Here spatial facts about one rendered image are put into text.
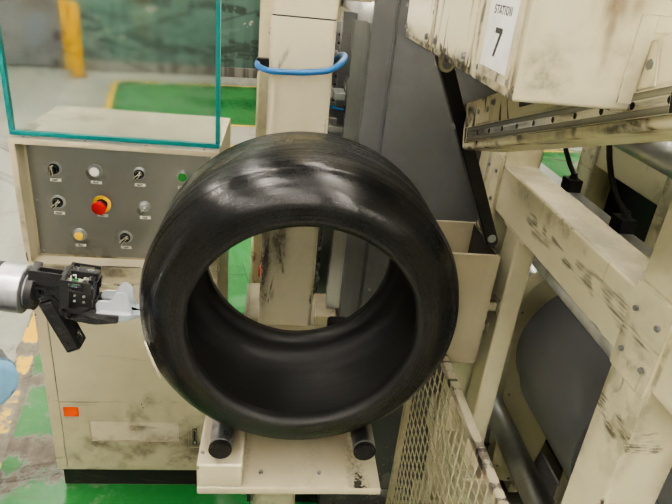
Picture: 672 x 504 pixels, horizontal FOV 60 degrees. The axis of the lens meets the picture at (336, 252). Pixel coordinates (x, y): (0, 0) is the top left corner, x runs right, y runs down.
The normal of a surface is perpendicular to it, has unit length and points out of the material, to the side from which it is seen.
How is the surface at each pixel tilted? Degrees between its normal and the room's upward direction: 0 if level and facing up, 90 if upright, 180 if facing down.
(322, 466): 0
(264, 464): 0
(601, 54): 90
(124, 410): 90
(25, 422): 0
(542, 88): 90
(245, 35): 90
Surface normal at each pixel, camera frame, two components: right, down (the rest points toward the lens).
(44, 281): 0.08, 0.44
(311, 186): 0.10, -0.37
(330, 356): -0.17, -0.45
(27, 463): 0.09, -0.90
